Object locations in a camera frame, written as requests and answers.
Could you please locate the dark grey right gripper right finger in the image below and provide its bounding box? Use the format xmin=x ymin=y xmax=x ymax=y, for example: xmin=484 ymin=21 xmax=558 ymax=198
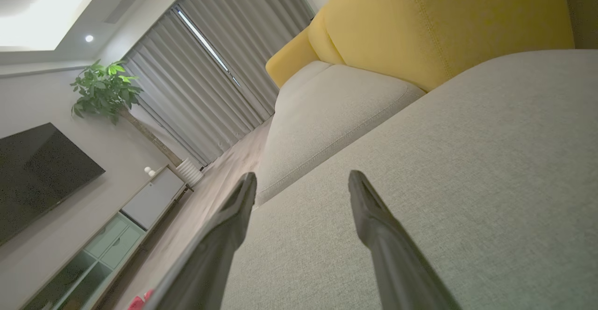
xmin=348 ymin=170 xmax=463 ymax=310

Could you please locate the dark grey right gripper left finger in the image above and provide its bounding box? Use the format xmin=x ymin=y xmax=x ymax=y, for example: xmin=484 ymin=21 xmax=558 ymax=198
xmin=142 ymin=172 xmax=257 ymax=310

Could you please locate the small red floor item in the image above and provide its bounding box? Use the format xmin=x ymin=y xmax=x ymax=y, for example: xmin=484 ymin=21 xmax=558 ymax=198
xmin=127 ymin=289 xmax=155 ymax=310

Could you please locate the grey and green TV cabinet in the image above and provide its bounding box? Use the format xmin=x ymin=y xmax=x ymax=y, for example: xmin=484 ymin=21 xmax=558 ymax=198
xmin=19 ymin=165 xmax=194 ymax=310

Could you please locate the white ribbed plant pot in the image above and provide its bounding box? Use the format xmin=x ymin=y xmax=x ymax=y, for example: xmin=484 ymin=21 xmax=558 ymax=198
xmin=176 ymin=158 xmax=205 ymax=188

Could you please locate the large grey chaise seat cushion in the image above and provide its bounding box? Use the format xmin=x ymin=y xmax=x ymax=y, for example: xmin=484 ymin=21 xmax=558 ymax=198
xmin=220 ymin=49 xmax=598 ymax=310

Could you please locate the long grey sofa seat cushion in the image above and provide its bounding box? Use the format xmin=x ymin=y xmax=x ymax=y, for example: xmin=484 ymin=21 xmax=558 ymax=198
xmin=255 ymin=64 xmax=426 ymax=206

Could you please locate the grey pleated curtain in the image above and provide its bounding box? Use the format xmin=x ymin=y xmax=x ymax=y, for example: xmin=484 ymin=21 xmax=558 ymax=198
xmin=122 ymin=0 xmax=316 ymax=166

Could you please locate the black flat television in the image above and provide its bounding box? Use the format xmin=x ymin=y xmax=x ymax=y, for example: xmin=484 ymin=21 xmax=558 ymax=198
xmin=0 ymin=123 xmax=106 ymax=247

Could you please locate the short grey sofa seat cushion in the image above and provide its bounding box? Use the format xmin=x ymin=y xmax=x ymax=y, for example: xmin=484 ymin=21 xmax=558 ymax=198
xmin=275 ymin=60 xmax=333 ymax=109

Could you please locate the green potted tree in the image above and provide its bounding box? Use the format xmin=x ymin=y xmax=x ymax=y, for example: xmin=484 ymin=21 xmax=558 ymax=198
xmin=70 ymin=60 xmax=184 ymax=166

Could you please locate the low yellow sofa end backrest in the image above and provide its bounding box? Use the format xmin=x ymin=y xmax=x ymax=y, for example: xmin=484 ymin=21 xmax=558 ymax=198
xmin=265 ymin=26 xmax=321 ymax=89

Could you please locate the narrow yellow sofa backrest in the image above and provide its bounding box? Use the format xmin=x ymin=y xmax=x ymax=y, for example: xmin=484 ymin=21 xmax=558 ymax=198
xmin=308 ymin=8 xmax=346 ymax=65

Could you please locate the wide yellow sofa backrest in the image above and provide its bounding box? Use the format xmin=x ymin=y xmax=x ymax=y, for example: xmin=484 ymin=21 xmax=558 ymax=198
xmin=325 ymin=0 xmax=575 ymax=92

